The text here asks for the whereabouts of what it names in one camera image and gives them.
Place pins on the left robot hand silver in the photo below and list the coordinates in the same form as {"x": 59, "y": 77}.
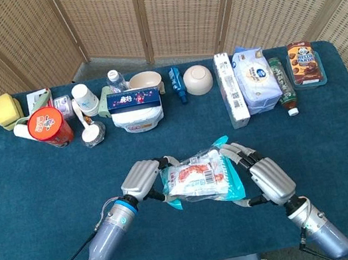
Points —
{"x": 140, "y": 178}

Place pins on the beige bowl upside down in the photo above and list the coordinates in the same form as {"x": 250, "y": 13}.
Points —
{"x": 198, "y": 80}

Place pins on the woven bamboo folding screen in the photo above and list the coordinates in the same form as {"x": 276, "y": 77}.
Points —
{"x": 171, "y": 2}

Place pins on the blue spray bottle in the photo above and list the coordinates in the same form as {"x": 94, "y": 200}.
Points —
{"x": 177, "y": 84}

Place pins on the dark teal table cover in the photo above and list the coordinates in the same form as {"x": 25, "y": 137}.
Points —
{"x": 69, "y": 188}

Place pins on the red instant noodle cup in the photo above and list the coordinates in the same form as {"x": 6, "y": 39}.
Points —
{"x": 50, "y": 126}

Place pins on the teal snack packet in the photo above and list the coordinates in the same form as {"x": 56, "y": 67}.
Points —
{"x": 199, "y": 176}

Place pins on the stack of white paper cups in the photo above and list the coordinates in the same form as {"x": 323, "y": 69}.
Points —
{"x": 86, "y": 100}

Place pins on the green white packet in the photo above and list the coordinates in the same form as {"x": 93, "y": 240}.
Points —
{"x": 37, "y": 100}

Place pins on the long white tissue pack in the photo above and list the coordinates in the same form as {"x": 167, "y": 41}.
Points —
{"x": 232, "y": 92}

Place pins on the right robot hand silver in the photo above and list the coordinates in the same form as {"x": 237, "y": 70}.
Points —
{"x": 272, "y": 180}

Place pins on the white tube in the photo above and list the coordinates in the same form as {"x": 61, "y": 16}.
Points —
{"x": 21, "y": 131}

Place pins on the navy blue rectangular box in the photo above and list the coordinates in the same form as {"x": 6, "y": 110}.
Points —
{"x": 133, "y": 99}

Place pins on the clear water bottle white cap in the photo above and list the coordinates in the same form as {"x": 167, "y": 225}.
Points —
{"x": 115, "y": 81}

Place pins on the small purple plastic box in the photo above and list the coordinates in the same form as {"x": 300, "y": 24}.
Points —
{"x": 62, "y": 105}

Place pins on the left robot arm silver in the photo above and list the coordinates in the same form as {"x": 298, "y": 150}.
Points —
{"x": 106, "y": 243}

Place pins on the yellow sponge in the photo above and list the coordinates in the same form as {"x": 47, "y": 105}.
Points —
{"x": 5, "y": 107}

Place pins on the Hello Panda biscuit box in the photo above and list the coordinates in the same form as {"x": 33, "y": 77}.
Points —
{"x": 304, "y": 61}

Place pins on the wet wipes pack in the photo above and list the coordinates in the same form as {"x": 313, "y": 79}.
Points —
{"x": 257, "y": 78}

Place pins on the green tea bottle white cap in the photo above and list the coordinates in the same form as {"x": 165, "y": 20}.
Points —
{"x": 283, "y": 83}

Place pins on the teal plastic food container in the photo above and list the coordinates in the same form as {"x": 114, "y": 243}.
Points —
{"x": 323, "y": 75}

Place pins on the pale green plastic holder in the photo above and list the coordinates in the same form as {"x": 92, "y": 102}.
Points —
{"x": 103, "y": 103}

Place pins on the white plastic tub with label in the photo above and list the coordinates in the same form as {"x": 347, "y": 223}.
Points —
{"x": 138, "y": 119}

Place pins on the pale green sponge tray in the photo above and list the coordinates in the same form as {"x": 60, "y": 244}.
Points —
{"x": 18, "y": 117}

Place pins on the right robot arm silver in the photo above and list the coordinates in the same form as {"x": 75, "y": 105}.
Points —
{"x": 323, "y": 231}

